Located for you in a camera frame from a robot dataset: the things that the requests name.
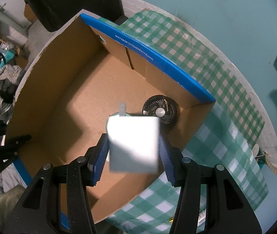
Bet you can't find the white power adapter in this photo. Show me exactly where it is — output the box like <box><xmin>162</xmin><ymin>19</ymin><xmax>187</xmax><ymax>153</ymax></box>
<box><xmin>107</xmin><ymin>103</ymin><xmax>160</xmax><ymax>174</ymax></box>

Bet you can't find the black round fan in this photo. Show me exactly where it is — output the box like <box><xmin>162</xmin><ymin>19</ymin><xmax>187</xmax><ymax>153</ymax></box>
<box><xmin>142</xmin><ymin>95</ymin><xmax>179</xmax><ymax>127</ymax></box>

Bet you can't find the cardboard box blue tape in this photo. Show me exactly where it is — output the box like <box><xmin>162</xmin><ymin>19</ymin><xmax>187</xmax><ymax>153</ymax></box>
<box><xmin>5</xmin><ymin>9</ymin><xmax>216</xmax><ymax>231</ymax></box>

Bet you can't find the green white checkered tablecloth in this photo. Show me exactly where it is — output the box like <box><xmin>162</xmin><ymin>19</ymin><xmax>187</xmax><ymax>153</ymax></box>
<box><xmin>107</xmin><ymin>104</ymin><xmax>268</xmax><ymax>233</ymax></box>

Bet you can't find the small checkered green cloth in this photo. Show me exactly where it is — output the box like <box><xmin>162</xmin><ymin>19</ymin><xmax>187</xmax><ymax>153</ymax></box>
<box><xmin>105</xmin><ymin>10</ymin><xmax>264</xmax><ymax>146</ymax></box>

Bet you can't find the striped black white garment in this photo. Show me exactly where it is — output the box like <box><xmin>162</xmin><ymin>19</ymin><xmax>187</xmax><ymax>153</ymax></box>
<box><xmin>0</xmin><ymin>65</ymin><xmax>26</xmax><ymax>124</ymax></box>

